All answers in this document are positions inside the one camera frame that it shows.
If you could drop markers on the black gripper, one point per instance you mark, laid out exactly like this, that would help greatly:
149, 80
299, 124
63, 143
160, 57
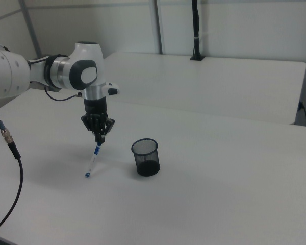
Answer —
95, 107

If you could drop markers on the white marker with blue cap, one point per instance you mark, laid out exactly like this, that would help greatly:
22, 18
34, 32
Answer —
93, 158

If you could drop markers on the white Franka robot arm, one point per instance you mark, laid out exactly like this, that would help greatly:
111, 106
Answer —
86, 69

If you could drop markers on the black mesh pen cup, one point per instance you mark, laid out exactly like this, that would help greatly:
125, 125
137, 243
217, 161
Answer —
149, 167

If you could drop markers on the grey partition post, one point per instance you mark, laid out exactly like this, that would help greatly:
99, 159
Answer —
159, 25
31, 30

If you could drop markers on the black camera pole with clamp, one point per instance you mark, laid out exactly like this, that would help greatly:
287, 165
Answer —
196, 33

